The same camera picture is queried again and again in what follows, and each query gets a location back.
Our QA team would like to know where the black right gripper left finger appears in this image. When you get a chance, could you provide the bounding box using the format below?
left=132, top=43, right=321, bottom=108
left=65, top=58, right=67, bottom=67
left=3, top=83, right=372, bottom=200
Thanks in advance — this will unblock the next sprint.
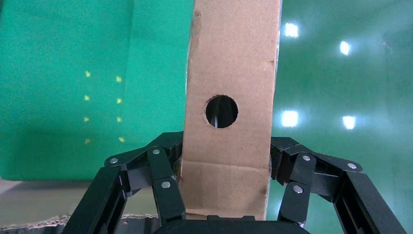
left=63, top=131, right=187, bottom=234

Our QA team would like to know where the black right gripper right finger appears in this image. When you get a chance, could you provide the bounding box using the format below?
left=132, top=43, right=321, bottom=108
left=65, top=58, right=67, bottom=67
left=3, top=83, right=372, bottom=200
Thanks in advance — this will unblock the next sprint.
left=269, top=136, right=408, bottom=234

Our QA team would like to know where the small cardboard box with hole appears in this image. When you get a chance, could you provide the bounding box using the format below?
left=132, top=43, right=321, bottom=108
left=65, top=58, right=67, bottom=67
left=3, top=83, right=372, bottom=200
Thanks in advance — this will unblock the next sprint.
left=179, top=0, right=283, bottom=222

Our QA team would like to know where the large green table cloth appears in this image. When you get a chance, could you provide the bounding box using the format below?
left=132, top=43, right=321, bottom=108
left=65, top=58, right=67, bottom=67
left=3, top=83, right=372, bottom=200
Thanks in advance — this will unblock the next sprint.
left=0, top=0, right=195, bottom=182

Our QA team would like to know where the light wooden board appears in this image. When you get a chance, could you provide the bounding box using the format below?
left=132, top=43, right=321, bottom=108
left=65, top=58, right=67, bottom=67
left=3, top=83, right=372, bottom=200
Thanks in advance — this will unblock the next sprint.
left=0, top=178, right=157, bottom=222

